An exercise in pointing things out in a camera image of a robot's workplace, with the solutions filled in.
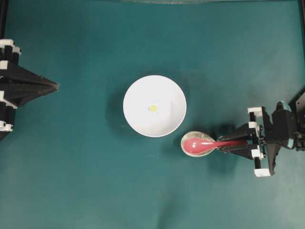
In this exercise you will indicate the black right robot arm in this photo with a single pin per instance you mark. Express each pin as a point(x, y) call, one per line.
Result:
point(298, 108)

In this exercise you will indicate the speckled white spoon rest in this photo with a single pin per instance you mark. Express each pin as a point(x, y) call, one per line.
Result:
point(196, 134)

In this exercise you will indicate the yellow hexagonal prism block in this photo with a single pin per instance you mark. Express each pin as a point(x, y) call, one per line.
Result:
point(152, 108)

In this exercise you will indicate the green table mat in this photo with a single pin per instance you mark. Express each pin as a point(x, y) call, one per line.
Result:
point(103, 152)

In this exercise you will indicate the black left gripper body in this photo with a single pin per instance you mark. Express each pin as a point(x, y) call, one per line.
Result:
point(9, 53)

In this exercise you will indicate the pink spoon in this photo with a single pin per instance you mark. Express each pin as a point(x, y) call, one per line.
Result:
point(197, 145)

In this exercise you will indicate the white bowl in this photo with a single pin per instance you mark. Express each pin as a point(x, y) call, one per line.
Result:
point(162, 92)

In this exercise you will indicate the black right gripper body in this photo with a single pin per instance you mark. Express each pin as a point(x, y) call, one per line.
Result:
point(265, 149)

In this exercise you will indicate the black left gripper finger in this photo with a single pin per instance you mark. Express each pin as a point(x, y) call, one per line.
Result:
point(11, 71)
point(19, 94)

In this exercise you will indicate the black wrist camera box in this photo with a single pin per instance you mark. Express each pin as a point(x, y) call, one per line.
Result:
point(284, 124)

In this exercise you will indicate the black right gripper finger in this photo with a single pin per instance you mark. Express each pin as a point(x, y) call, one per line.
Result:
point(247, 131)
point(249, 151)

